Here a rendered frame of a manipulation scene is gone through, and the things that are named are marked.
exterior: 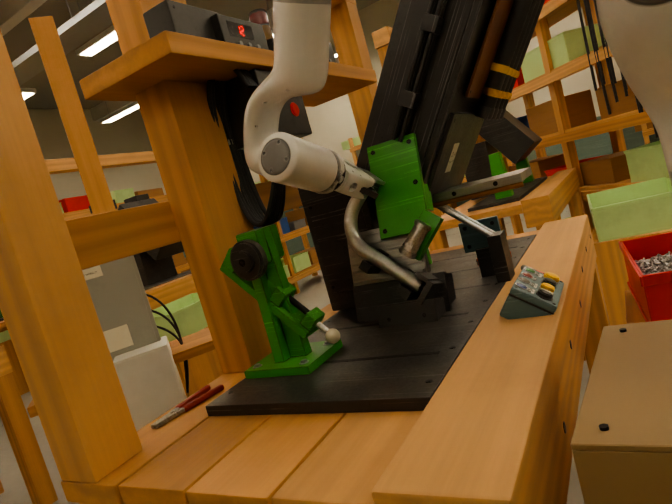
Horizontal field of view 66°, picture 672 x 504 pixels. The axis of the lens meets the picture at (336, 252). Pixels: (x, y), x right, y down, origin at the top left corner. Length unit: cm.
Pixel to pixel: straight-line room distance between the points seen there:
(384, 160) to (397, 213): 12
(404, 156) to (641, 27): 71
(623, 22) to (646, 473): 37
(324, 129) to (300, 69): 1084
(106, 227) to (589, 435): 84
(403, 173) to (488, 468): 71
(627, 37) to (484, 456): 40
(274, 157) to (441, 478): 55
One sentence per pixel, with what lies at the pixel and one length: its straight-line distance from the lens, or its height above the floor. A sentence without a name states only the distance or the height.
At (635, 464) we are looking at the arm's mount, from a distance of 53.
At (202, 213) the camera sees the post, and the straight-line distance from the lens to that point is 109.
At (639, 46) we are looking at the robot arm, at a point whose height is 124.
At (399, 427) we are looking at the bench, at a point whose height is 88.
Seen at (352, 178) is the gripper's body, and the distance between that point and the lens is 98.
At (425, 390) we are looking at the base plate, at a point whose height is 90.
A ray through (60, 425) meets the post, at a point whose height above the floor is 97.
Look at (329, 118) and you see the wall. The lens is 1160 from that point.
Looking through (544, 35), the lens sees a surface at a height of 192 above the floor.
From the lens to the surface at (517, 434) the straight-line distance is 60.
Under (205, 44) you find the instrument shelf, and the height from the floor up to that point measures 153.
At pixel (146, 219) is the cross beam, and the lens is 110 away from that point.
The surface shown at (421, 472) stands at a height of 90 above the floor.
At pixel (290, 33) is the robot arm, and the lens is 84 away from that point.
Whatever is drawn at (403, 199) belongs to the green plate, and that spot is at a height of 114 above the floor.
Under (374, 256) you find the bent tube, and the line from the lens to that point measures 109.
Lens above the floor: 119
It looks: 6 degrees down
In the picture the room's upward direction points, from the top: 16 degrees counter-clockwise
